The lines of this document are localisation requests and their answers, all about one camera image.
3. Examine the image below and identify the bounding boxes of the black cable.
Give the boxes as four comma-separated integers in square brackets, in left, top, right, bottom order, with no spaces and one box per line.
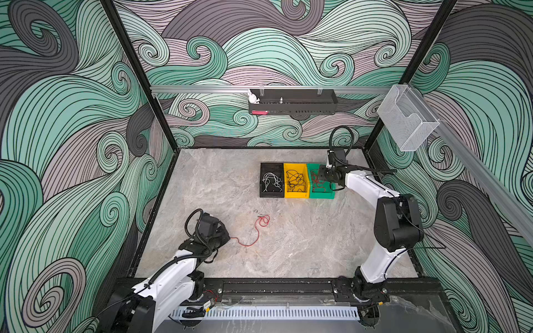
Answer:
[285,169,308,194]

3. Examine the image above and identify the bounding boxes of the red black white cables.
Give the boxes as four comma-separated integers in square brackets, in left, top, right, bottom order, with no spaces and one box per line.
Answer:
[228,214,271,248]

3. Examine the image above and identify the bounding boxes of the white cable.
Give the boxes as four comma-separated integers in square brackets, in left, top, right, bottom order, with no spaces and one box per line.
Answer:
[261,171,285,196]

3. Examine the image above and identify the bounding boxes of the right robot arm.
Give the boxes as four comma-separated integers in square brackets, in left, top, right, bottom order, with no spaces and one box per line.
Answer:
[318,126,434,292]

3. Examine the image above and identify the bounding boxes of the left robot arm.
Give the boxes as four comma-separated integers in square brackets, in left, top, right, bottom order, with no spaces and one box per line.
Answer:
[96,208,230,332]

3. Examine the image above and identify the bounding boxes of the green plastic bin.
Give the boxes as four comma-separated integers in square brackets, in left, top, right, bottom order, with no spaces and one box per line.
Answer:
[307,163,335,200]

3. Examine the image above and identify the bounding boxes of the yellow plastic bin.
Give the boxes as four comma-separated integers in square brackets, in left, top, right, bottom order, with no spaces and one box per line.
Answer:
[283,163,310,198]

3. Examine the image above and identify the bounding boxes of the black plastic bin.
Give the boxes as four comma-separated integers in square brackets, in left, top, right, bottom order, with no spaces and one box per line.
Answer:
[259,162,285,198]

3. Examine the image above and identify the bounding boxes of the white rabbit figurine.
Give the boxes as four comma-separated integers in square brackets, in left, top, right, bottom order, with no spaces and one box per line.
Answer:
[247,90,260,104]

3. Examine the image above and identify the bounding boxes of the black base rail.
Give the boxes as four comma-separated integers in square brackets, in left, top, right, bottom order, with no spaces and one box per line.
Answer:
[114,277,442,305]

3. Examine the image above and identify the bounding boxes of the black wall shelf tray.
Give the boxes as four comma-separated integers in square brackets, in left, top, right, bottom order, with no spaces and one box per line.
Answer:
[248,90,339,118]

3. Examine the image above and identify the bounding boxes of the clear acrylic wall holder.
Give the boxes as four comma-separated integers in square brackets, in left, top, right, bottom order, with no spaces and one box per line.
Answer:
[378,84,440,152]

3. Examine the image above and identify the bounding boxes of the white slotted cable duct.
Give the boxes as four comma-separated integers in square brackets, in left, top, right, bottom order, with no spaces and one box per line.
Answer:
[195,305,359,321]

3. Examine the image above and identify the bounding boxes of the aluminium wall rail right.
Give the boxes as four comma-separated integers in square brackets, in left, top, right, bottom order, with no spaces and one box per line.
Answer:
[413,89,532,239]

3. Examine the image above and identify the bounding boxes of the aluminium wall rail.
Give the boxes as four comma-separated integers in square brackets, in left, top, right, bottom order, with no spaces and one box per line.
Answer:
[150,85,392,94]
[413,89,532,239]

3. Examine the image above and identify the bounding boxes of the aluminium wall rail back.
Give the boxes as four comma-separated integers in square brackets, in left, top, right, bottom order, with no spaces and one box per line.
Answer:
[150,85,392,94]

